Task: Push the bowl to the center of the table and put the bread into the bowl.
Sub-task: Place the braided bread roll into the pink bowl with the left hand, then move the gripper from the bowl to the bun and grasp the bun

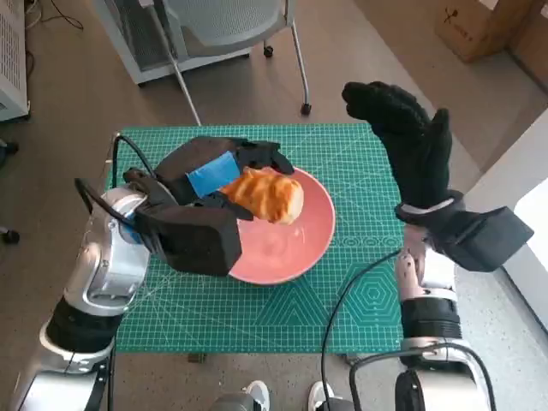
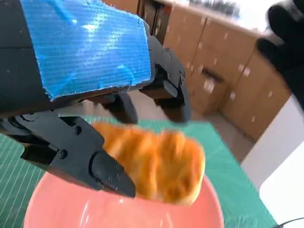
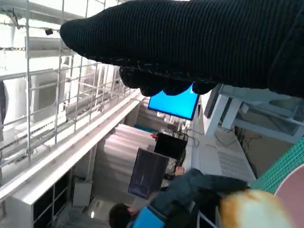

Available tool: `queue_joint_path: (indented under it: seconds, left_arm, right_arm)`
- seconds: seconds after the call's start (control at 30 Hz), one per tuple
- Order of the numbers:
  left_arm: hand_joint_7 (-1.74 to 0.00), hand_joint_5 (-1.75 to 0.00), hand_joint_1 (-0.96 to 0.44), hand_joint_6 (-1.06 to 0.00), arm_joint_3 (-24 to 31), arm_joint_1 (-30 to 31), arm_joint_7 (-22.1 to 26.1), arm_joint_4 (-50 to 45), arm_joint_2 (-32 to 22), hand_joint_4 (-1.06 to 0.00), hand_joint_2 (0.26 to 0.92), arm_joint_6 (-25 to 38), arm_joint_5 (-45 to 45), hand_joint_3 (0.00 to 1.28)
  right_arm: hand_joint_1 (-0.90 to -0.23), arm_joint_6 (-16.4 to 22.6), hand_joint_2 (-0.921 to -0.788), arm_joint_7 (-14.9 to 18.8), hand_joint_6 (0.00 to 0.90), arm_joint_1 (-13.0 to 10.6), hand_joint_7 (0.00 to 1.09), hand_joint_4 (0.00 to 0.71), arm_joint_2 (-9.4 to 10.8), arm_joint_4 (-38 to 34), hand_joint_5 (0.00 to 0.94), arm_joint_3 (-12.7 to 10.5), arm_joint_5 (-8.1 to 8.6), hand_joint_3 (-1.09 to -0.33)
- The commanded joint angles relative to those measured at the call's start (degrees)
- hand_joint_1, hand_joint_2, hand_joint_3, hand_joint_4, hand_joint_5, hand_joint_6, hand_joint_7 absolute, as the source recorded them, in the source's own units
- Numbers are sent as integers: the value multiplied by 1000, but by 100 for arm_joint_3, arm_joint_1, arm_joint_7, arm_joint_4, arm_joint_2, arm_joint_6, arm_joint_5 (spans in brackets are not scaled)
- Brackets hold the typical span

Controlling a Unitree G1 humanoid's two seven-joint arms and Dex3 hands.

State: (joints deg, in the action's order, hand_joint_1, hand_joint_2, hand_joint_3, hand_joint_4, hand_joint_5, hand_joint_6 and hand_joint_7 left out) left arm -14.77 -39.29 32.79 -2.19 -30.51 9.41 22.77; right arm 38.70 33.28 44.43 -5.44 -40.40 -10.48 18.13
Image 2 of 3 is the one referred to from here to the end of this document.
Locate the left robot hand blue tape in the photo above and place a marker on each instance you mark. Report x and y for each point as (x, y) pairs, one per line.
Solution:
(83, 52)

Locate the right robot hand black glove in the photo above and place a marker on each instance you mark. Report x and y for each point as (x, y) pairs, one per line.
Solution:
(289, 47)

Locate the orange toy bread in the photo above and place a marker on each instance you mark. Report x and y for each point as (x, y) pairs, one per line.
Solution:
(166, 166)

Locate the pink bowl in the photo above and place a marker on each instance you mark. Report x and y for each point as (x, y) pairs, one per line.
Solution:
(71, 209)

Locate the brown cardboard box with logo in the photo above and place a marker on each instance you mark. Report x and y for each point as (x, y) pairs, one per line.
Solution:
(223, 47)

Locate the white side table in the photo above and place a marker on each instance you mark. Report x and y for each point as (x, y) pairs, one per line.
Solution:
(280, 147)

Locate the green cutting mat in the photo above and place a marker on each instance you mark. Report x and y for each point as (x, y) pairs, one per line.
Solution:
(225, 180)

